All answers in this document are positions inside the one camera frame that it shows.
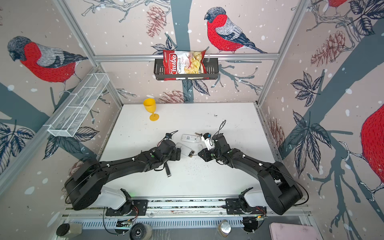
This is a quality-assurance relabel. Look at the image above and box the yellow plastic goblet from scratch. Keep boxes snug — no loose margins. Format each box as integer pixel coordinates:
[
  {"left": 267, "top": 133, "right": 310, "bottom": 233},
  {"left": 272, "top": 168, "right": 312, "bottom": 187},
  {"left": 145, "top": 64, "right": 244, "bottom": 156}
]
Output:
[{"left": 143, "top": 98, "right": 160, "bottom": 122}]

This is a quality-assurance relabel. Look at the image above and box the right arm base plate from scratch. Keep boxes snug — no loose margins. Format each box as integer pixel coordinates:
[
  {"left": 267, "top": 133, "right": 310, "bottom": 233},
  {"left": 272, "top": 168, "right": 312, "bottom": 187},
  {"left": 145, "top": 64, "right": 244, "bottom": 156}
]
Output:
[{"left": 222, "top": 199, "right": 267, "bottom": 216}]

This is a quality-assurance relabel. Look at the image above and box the grey small remote control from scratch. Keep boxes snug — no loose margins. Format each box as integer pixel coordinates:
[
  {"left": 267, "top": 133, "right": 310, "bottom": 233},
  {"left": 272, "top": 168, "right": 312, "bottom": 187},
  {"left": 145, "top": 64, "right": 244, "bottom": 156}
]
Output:
[{"left": 176, "top": 143, "right": 195, "bottom": 158}]

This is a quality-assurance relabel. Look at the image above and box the black wall basket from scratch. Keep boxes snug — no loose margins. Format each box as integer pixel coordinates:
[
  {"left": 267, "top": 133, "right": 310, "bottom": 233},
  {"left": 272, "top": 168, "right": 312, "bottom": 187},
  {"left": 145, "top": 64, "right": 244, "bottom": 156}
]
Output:
[{"left": 154, "top": 58, "right": 219, "bottom": 81}]

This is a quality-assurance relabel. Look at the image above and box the grey cylinder can left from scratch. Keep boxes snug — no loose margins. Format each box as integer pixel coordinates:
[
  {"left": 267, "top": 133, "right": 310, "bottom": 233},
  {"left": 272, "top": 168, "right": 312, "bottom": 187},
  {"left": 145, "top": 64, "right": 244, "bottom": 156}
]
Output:
[{"left": 56, "top": 223, "right": 83, "bottom": 238}]

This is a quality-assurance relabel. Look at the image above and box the silver topped jar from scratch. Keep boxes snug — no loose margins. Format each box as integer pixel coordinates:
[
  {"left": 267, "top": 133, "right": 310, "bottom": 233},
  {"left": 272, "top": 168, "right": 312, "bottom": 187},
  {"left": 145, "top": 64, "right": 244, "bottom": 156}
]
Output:
[{"left": 218, "top": 220, "right": 232, "bottom": 238}]

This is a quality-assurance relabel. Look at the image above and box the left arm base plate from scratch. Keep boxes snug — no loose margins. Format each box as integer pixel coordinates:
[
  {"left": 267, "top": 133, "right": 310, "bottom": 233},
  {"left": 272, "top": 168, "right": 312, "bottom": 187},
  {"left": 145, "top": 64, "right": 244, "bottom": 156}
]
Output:
[{"left": 105, "top": 200, "right": 149, "bottom": 217}]

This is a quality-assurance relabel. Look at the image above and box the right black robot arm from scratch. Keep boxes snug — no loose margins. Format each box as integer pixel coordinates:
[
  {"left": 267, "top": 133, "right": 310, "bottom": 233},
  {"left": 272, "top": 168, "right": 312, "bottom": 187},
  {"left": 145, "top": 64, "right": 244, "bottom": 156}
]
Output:
[{"left": 198, "top": 133, "right": 303, "bottom": 215}]

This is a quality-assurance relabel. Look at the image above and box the red cassava chips bag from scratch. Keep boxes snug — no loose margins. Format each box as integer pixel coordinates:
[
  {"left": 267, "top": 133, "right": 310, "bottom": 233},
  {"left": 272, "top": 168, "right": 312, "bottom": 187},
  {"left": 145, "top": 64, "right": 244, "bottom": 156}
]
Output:
[{"left": 163, "top": 50, "right": 207, "bottom": 75}]

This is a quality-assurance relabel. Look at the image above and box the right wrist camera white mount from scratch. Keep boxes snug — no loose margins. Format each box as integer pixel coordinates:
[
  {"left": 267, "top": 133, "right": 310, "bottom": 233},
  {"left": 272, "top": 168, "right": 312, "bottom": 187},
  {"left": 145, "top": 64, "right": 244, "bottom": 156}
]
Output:
[{"left": 201, "top": 133, "right": 215, "bottom": 150}]

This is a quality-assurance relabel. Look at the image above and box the white wire wall basket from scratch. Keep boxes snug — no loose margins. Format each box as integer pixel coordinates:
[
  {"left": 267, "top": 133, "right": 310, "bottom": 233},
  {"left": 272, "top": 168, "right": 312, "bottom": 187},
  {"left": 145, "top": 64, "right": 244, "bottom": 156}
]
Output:
[{"left": 48, "top": 73, "right": 110, "bottom": 137}]

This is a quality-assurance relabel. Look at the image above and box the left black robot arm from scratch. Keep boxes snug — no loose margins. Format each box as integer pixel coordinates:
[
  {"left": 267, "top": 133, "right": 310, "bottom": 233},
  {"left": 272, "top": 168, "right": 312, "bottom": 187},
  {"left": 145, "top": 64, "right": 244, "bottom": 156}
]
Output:
[{"left": 65, "top": 140, "right": 181, "bottom": 211}]

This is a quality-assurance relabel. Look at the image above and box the white remote control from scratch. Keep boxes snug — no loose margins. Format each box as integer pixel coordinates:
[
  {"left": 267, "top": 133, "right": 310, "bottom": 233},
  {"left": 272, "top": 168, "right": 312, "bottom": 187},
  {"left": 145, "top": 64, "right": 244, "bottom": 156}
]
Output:
[{"left": 181, "top": 134, "right": 201, "bottom": 143}]

